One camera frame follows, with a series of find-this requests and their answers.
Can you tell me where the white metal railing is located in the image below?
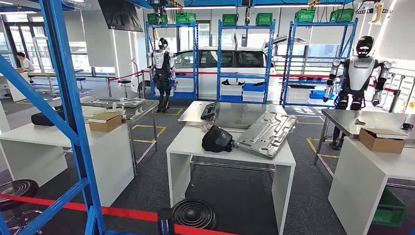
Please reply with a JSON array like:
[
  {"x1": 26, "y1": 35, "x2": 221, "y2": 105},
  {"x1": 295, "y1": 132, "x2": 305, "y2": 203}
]
[{"x1": 387, "y1": 72, "x2": 415, "y2": 114}]

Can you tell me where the black hanging monitor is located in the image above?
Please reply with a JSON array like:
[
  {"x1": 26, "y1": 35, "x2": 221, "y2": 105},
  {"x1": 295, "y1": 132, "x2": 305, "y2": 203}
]
[{"x1": 97, "y1": 0, "x2": 144, "y2": 33}]

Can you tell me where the black round seat stool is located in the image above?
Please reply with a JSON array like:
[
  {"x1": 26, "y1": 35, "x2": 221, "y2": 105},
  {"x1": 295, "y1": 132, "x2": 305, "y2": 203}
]
[
  {"x1": 117, "y1": 79, "x2": 132, "y2": 99},
  {"x1": 75, "y1": 76, "x2": 90, "y2": 96},
  {"x1": 0, "y1": 179, "x2": 44, "y2": 235}
]

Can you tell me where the black plastic grille part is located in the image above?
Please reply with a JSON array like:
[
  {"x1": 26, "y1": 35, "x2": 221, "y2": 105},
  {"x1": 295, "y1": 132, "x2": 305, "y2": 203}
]
[{"x1": 200, "y1": 101, "x2": 221, "y2": 121}]

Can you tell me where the person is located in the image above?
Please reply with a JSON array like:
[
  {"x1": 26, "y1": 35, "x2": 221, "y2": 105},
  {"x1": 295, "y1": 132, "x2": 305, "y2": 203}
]
[{"x1": 16, "y1": 51, "x2": 35, "y2": 73}]

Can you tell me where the black white humanoid robot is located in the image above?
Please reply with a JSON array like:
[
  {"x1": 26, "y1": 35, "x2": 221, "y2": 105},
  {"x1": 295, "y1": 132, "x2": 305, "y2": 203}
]
[
  {"x1": 323, "y1": 35, "x2": 393, "y2": 151},
  {"x1": 148, "y1": 37, "x2": 178, "y2": 114}
]

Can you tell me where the white plastic bin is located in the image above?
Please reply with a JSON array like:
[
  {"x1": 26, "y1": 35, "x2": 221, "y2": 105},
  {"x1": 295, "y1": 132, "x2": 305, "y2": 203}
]
[
  {"x1": 174, "y1": 77, "x2": 195, "y2": 94},
  {"x1": 286, "y1": 85, "x2": 313, "y2": 105},
  {"x1": 242, "y1": 91, "x2": 265, "y2": 103},
  {"x1": 220, "y1": 84, "x2": 243, "y2": 96}
]

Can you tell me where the long grey table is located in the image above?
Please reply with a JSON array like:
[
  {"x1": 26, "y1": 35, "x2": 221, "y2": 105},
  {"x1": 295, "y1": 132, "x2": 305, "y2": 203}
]
[{"x1": 27, "y1": 71, "x2": 113, "y2": 98}]

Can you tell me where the black barrier post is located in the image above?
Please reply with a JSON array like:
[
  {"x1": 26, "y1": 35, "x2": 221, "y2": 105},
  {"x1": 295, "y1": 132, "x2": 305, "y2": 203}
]
[{"x1": 157, "y1": 207, "x2": 175, "y2": 235}]

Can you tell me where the steel table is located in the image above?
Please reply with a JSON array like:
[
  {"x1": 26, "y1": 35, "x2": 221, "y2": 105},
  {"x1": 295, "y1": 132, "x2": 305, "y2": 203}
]
[
  {"x1": 177, "y1": 100, "x2": 290, "y2": 173},
  {"x1": 54, "y1": 96, "x2": 160, "y2": 176},
  {"x1": 313, "y1": 108, "x2": 415, "y2": 189}
]

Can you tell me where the red barrier belt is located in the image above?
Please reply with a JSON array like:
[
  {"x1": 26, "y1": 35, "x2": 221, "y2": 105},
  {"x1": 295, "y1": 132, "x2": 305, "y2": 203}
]
[
  {"x1": 0, "y1": 193, "x2": 239, "y2": 235},
  {"x1": 108, "y1": 70, "x2": 398, "y2": 94}
]

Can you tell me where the green plastic crate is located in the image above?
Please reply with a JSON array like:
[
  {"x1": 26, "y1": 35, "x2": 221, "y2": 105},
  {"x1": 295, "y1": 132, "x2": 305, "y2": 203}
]
[
  {"x1": 294, "y1": 8, "x2": 316, "y2": 23},
  {"x1": 222, "y1": 13, "x2": 238, "y2": 26},
  {"x1": 147, "y1": 12, "x2": 168, "y2": 25},
  {"x1": 370, "y1": 187, "x2": 408, "y2": 228},
  {"x1": 175, "y1": 11, "x2": 197, "y2": 24},
  {"x1": 329, "y1": 8, "x2": 355, "y2": 23},
  {"x1": 255, "y1": 12, "x2": 273, "y2": 26}
]

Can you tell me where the white car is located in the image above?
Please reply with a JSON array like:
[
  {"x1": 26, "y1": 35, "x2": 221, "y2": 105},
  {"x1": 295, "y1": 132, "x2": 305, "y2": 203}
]
[{"x1": 131, "y1": 35, "x2": 309, "y2": 101}]

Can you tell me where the black zippered case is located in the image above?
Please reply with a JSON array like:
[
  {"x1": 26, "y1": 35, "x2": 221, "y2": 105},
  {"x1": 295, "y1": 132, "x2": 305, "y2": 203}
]
[{"x1": 30, "y1": 110, "x2": 68, "y2": 127}]

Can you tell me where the flat silver metal part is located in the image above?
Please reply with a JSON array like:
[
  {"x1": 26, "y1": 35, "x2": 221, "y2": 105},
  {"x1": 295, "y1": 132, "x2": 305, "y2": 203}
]
[{"x1": 80, "y1": 95, "x2": 146, "y2": 109}]

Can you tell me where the blue metal shelf rack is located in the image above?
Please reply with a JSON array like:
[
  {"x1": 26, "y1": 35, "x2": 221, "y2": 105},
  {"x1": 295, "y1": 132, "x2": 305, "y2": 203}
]
[
  {"x1": 216, "y1": 19, "x2": 277, "y2": 105},
  {"x1": 0, "y1": 0, "x2": 143, "y2": 235},
  {"x1": 280, "y1": 17, "x2": 359, "y2": 109},
  {"x1": 144, "y1": 21, "x2": 199, "y2": 101}
]

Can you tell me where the white desk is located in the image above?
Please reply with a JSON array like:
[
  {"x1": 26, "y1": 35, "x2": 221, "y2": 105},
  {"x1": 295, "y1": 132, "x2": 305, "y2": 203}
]
[
  {"x1": 327, "y1": 136, "x2": 415, "y2": 235},
  {"x1": 0, "y1": 121, "x2": 136, "y2": 208},
  {"x1": 6, "y1": 69, "x2": 32, "y2": 102},
  {"x1": 166, "y1": 124, "x2": 297, "y2": 235}
]

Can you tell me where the silver machined metal plate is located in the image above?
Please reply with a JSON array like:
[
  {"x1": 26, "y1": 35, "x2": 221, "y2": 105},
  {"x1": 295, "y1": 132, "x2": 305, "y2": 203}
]
[{"x1": 234, "y1": 110, "x2": 298, "y2": 160}]

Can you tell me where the blue overhead crane beam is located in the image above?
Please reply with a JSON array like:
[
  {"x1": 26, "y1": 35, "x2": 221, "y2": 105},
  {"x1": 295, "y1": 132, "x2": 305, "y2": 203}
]
[{"x1": 128, "y1": 0, "x2": 356, "y2": 10}]

